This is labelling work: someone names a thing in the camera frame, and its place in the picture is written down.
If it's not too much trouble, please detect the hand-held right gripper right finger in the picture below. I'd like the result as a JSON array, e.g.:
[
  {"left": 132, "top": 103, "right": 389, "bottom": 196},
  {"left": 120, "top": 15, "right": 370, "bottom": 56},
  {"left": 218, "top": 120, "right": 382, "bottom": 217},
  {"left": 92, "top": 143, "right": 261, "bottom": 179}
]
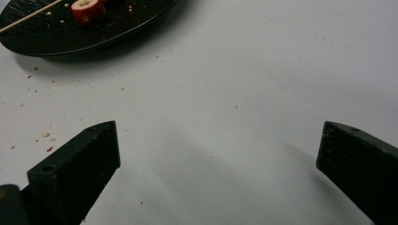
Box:
[{"left": 315, "top": 120, "right": 398, "bottom": 225}]

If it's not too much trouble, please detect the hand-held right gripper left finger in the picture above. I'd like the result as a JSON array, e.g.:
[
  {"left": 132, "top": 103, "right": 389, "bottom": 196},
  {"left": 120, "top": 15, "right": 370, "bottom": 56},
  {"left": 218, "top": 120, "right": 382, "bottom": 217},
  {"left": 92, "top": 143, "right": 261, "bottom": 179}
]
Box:
[{"left": 26, "top": 120, "right": 122, "bottom": 225}]

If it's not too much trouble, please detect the black round plate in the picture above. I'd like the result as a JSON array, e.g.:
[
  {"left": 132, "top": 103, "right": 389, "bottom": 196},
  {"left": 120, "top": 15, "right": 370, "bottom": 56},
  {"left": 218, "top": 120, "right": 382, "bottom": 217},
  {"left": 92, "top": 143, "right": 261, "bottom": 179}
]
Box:
[{"left": 0, "top": 0, "right": 181, "bottom": 58}]

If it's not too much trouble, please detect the red sausage piece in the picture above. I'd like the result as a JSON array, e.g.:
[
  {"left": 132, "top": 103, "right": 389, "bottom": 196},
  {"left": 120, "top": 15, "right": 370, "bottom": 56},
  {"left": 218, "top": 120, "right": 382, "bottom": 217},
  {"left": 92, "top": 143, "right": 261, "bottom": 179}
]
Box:
[{"left": 70, "top": 0, "right": 108, "bottom": 25}]

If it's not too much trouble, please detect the thin wooden skewer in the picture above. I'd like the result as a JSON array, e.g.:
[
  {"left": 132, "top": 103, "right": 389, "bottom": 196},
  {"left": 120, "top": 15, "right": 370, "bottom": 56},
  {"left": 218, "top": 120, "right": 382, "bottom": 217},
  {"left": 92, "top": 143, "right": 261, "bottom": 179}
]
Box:
[{"left": 0, "top": 0, "right": 64, "bottom": 34}]

